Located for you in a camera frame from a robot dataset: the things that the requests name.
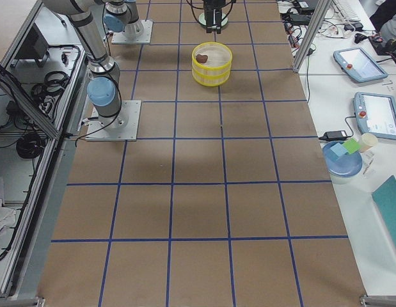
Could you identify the black monitor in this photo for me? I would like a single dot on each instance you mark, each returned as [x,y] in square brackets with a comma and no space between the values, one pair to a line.
[34,47]

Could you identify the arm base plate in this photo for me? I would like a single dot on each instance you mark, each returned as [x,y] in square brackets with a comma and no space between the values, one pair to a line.
[139,32]
[124,127]

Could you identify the black power adapter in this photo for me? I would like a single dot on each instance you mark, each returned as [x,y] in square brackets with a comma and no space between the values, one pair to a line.
[334,135]

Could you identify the blue foam cube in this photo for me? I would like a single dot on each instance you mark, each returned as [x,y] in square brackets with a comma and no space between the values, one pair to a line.
[337,151]

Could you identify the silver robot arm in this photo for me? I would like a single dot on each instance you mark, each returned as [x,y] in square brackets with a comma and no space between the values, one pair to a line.
[123,17]
[103,89]

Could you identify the blue plate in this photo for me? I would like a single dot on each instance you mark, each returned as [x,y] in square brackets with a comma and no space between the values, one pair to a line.
[346,166]

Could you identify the upper blue teach pendant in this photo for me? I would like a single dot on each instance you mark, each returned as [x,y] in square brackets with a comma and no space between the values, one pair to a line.
[359,65]

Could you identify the aluminium side frame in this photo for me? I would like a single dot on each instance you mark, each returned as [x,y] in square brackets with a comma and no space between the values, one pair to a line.
[36,106]

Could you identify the beige cup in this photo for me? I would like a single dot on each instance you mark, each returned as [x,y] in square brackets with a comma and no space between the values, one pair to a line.
[367,141]

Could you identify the yellow bamboo steamer layer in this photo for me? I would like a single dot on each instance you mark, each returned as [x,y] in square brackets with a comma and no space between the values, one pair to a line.
[205,79]
[219,56]

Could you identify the blue teach pendant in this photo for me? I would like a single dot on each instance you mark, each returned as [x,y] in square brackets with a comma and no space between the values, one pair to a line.
[375,114]
[359,65]

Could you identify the aluminium frame post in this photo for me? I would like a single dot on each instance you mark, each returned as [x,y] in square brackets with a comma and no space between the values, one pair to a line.
[314,25]

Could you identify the lower blue teach pendant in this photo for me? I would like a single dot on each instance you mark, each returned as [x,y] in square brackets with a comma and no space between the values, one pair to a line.
[375,114]

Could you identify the teal board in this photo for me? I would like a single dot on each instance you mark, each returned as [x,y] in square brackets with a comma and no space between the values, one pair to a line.
[385,198]

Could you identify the green foam cube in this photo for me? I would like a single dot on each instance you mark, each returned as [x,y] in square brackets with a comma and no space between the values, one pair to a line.
[351,146]

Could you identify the brown bun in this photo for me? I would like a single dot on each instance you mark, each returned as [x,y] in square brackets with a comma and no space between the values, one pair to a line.
[201,58]

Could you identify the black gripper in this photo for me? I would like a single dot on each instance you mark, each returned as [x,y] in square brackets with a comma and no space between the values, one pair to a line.
[213,6]

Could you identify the light green plate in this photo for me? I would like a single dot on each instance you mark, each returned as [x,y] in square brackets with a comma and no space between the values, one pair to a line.
[202,20]

